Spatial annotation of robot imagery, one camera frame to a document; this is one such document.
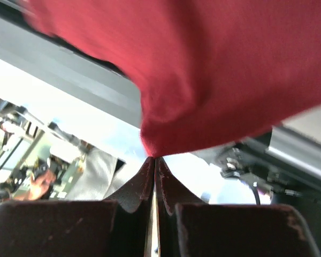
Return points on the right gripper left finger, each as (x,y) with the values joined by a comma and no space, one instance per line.
(117,226)

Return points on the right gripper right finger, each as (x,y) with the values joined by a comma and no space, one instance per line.
(187,226)

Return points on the dark red t-shirt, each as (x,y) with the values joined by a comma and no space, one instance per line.
(209,72)

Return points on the person in striped shirt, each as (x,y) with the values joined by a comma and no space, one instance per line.
(97,177)

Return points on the background person with cap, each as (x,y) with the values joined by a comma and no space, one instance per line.
(42,177)

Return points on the aluminium frame rail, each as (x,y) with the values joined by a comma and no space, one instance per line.
(54,82)

